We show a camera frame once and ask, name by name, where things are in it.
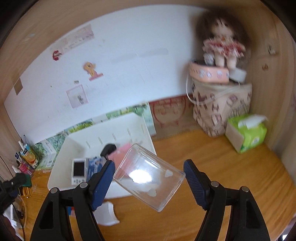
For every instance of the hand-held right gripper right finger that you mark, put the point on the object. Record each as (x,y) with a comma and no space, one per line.
(194,183)

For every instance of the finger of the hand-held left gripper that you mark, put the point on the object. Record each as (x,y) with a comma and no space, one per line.
(17,180)

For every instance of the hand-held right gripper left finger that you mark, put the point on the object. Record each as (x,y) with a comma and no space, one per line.
(103,183)

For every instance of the white plastic storage bin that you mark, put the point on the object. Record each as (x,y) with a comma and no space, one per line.
(76,148)

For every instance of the clear plastic cup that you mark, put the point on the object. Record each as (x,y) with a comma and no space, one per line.
(150,166)

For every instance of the green object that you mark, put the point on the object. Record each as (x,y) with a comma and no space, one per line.
(27,182)

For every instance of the pink snack packet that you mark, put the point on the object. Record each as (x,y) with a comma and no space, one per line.
(26,169)

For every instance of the blue printed card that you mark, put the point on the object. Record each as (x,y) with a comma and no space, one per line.
(93,165)

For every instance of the juice carton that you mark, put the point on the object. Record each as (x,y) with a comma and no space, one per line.
(30,157)

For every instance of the white device with screen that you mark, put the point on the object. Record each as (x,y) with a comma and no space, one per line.
(78,169)

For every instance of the white curved lid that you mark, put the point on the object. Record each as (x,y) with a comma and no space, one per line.
(106,213)

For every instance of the black object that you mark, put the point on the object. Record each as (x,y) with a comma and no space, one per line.
(108,149)

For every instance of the pink flat item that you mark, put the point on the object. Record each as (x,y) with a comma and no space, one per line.
(120,151)

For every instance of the colourful printed card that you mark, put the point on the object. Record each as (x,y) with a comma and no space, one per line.
(71,210)

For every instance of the green leaf printed board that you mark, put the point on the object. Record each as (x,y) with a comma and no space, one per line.
(81,126)

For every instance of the green tissue pack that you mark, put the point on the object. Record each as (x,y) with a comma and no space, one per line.
(252,136)

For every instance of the red cartoon cardboard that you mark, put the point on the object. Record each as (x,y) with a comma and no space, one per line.
(171,111)

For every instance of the letter printed canvas bag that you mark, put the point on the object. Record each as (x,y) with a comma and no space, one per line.
(219,109)

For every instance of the pink bordered paper drawing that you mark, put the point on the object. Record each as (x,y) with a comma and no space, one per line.
(74,97)

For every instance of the brown tape patch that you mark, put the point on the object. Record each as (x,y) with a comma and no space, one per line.
(18,86)

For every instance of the small white box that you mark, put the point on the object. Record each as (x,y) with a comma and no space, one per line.
(239,75)

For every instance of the cloth doll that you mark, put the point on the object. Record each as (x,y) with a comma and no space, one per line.
(222,46)

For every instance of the yellow pony wall sticker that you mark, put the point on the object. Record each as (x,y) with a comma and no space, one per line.
(90,68)

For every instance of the red wall sticker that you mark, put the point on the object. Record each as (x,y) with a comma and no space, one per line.
(56,55)

